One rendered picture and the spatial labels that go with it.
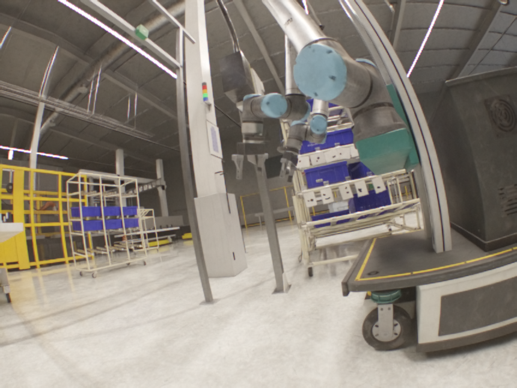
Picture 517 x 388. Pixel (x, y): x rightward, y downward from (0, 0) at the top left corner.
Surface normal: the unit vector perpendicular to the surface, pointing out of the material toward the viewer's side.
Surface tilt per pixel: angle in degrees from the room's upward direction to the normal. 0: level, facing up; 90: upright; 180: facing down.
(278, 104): 114
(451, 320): 90
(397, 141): 90
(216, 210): 90
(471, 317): 90
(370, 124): 70
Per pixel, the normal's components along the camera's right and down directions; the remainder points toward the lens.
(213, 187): -0.31, -0.04
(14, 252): 0.93, -0.20
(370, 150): -0.57, 0.01
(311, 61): -0.82, 0.18
